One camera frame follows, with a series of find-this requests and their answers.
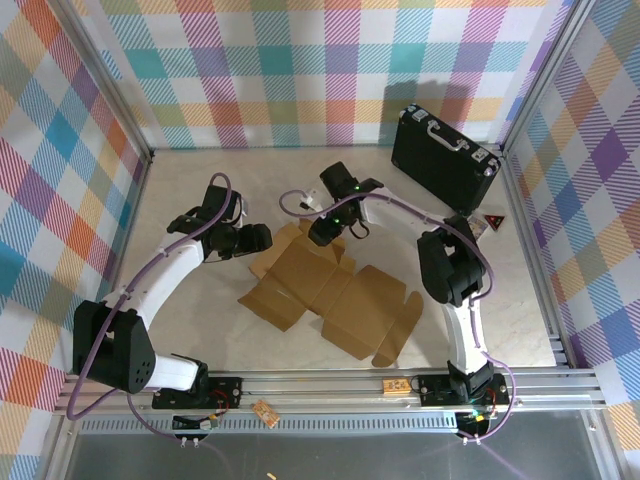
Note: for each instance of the aluminium cage frame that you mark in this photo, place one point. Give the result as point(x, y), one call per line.
point(325, 395)

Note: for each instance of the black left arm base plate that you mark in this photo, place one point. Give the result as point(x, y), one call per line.
point(225, 390)

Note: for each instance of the black right connector board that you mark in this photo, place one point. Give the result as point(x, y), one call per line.
point(474, 424)

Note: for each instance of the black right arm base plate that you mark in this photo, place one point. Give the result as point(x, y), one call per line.
point(435, 390)

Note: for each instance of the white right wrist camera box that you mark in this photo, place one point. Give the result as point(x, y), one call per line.
point(311, 201)

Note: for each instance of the grey metal panel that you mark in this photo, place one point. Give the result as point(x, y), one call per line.
point(350, 455)

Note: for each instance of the black left connector board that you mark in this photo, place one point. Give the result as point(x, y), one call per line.
point(192, 423)

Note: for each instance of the small purple card box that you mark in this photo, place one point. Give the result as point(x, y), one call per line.
point(481, 227)

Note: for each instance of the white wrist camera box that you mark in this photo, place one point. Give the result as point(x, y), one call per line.
point(311, 201)
point(244, 207)

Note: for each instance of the brown cardboard box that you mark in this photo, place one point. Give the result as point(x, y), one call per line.
point(350, 305)

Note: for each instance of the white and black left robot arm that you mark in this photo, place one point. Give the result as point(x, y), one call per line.
point(170, 270)

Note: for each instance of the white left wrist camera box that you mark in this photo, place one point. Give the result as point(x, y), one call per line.
point(244, 207)

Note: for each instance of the black card with red triangle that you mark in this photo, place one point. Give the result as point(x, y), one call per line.
point(494, 221)

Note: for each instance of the small wooden tag block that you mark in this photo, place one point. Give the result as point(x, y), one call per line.
point(396, 386)

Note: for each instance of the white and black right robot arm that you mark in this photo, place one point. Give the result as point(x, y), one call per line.
point(450, 265)

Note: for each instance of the perforated metal strip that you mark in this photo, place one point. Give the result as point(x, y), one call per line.
point(325, 426)

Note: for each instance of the black connector board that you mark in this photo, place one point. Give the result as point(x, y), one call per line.
point(474, 424)
point(192, 423)

